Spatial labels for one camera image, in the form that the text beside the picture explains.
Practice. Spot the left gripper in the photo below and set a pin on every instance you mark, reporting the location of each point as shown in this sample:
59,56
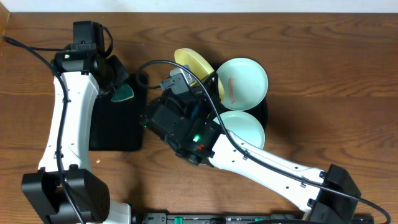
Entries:
122,75

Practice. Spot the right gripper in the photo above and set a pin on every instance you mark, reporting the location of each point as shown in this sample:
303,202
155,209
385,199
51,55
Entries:
203,95

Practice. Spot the green yellow sponge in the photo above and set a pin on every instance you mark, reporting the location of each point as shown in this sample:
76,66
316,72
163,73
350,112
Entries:
123,93

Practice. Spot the light blue plate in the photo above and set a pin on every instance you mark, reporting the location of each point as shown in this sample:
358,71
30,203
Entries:
245,83
245,126

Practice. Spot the yellow plate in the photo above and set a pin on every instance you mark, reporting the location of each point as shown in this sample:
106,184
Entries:
197,64

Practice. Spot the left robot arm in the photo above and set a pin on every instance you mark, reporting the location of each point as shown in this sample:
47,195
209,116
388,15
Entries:
64,189

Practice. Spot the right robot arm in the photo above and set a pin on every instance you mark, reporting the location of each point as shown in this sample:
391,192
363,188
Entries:
332,193

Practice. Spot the black rectangular tray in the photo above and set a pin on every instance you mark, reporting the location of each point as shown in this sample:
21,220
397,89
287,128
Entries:
115,125

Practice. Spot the black round tray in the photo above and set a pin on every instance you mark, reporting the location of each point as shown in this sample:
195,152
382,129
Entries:
260,112

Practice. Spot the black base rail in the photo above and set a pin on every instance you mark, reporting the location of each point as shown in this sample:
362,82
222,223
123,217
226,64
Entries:
235,218

